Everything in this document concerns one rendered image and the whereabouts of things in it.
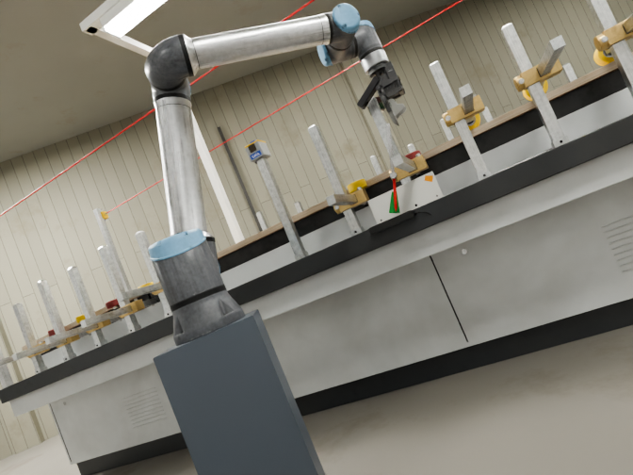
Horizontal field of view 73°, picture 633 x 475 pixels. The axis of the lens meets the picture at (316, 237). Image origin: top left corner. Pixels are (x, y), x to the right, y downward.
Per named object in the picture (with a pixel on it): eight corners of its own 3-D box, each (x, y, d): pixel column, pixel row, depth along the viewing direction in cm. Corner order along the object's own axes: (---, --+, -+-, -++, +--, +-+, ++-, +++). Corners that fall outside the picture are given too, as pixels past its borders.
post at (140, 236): (175, 324, 200) (138, 230, 203) (170, 326, 201) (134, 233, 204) (181, 322, 203) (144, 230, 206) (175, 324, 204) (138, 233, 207)
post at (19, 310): (45, 384, 235) (15, 303, 238) (40, 385, 237) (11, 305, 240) (51, 381, 239) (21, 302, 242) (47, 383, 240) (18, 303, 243)
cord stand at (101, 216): (147, 330, 347) (98, 206, 354) (138, 334, 351) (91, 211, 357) (154, 327, 355) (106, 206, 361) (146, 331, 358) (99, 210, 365)
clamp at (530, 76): (563, 68, 135) (557, 54, 135) (520, 90, 139) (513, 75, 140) (559, 73, 140) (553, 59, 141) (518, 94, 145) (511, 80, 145)
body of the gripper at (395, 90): (402, 90, 144) (388, 57, 145) (380, 102, 147) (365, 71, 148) (406, 95, 151) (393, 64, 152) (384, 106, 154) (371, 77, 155)
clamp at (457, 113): (485, 106, 143) (478, 93, 144) (446, 126, 148) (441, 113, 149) (484, 110, 149) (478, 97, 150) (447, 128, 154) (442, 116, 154)
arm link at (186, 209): (166, 300, 121) (137, 53, 129) (175, 300, 138) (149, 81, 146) (220, 291, 123) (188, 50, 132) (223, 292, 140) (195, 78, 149)
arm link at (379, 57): (358, 60, 148) (365, 68, 157) (364, 73, 148) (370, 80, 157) (381, 46, 145) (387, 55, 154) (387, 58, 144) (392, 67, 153)
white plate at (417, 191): (444, 196, 151) (431, 171, 152) (377, 225, 160) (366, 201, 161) (444, 196, 152) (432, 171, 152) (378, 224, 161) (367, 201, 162)
